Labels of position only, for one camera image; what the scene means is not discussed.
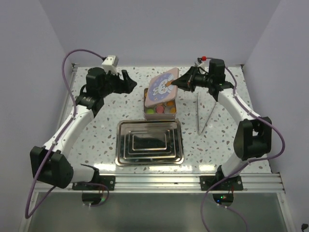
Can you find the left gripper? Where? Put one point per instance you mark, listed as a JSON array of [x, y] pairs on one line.
[[125, 86]]

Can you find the steel serving tray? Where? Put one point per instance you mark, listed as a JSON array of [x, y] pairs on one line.
[[149, 142]]

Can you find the metal tongs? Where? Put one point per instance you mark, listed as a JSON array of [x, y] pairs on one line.
[[205, 105]]

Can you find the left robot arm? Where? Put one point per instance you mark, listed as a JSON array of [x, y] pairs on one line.
[[49, 162]]

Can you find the silver tin lid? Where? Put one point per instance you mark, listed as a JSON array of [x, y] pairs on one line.
[[161, 89]]

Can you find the cookie tin with paper cups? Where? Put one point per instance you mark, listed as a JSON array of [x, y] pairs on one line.
[[155, 116]]

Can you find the pink round cookie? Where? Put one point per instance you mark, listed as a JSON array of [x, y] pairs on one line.
[[160, 109]]

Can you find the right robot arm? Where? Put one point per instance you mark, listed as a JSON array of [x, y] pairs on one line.
[[253, 137]]

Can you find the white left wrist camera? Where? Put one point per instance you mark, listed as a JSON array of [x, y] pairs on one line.
[[110, 64]]

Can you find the aluminium front rail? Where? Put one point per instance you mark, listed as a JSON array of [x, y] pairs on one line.
[[190, 183]]

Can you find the left black mounting bracket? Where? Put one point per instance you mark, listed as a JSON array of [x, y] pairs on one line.
[[100, 182]]

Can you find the green round cookie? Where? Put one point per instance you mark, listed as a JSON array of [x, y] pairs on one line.
[[150, 111]]

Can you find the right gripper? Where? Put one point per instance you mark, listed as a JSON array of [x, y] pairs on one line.
[[183, 82]]

